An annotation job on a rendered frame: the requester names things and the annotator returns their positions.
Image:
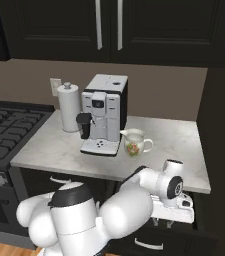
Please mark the white wall socket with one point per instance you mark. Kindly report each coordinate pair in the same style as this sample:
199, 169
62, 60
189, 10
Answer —
55, 86

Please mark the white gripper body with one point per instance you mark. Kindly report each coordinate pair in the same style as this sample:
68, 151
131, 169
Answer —
184, 216

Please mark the dark tall cupboard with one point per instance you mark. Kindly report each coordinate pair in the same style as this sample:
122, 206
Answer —
220, 150

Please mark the white floral milk jug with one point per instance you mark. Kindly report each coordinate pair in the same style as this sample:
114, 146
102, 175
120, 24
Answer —
134, 143

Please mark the white paper towel roll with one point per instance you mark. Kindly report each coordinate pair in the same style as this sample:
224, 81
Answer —
69, 110

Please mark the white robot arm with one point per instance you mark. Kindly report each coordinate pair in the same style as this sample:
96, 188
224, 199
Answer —
74, 220

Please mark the dark wall cupboard door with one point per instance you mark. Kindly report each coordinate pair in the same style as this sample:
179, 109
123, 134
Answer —
50, 26
177, 30

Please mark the white and black coffee machine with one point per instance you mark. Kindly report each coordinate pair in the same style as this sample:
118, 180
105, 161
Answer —
105, 113

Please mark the black gas hob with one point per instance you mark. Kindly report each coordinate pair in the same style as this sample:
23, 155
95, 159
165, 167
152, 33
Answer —
7, 130

